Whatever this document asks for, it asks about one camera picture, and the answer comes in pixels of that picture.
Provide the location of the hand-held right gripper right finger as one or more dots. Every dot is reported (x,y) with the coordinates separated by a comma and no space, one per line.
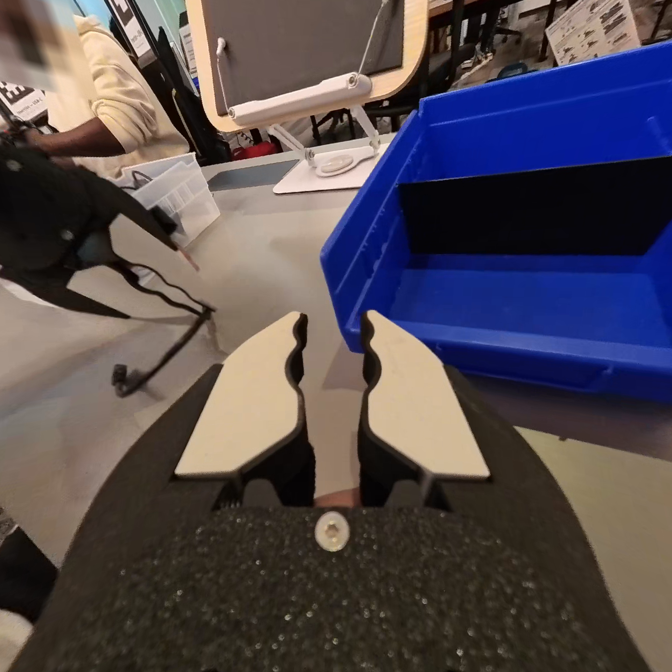
(420,414)

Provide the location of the white folding stand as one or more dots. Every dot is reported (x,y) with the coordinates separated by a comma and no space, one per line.
(325,173)

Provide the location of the grey desk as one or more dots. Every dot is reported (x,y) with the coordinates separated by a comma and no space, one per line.
(262,252)

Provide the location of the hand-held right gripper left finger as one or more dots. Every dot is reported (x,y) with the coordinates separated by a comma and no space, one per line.
(241,414)

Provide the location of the red bag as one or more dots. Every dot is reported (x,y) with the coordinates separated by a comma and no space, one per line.
(254,151)

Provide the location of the printed marker sign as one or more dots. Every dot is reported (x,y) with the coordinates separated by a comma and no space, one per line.
(131,26)

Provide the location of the person's dark clothing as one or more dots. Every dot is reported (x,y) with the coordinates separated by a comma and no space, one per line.
(23,572)

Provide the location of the cream cloth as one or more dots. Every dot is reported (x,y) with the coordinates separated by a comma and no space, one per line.
(10,635)

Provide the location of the printed instruction sheet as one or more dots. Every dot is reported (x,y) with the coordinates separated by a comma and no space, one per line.
(593,26)

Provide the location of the blue plastic bin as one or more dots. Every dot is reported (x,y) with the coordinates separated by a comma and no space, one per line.
(498,325)

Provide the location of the another person's forearm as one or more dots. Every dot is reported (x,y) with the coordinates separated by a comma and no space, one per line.
(78,139)

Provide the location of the clear plastic bin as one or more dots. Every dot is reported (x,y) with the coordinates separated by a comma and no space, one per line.
(189,194)

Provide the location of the black divider panel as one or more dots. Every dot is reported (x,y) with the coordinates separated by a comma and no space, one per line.
(164,220)
(525,210)

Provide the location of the wood-framed black board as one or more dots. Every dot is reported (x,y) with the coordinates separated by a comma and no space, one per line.
(304,47)

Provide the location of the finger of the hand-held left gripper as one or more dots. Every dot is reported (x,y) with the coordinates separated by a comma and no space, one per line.
(120,296)
(136,241)

